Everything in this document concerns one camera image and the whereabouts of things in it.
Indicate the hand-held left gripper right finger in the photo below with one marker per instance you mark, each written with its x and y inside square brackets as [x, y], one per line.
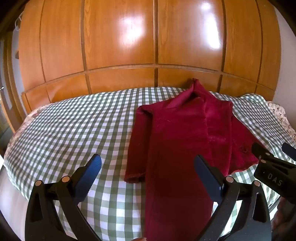
[207, 177]

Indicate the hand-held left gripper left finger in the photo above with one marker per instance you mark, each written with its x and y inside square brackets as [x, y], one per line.
[89, 176]

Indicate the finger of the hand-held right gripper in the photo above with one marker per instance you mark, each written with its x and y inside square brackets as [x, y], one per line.
[259, 149]
[290, 150]

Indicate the dark red garment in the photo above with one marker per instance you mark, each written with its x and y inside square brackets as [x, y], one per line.
[180, 139]

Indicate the person's right hand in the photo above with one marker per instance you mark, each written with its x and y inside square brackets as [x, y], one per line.
[281, 215]

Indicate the green checkered bed cover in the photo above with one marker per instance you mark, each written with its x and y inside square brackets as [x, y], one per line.
[81, 129]

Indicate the wooden door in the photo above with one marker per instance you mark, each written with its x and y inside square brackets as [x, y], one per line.
[9, 92]

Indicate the wooden wardrobe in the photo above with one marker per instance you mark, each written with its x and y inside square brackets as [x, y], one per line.
[120, 46]

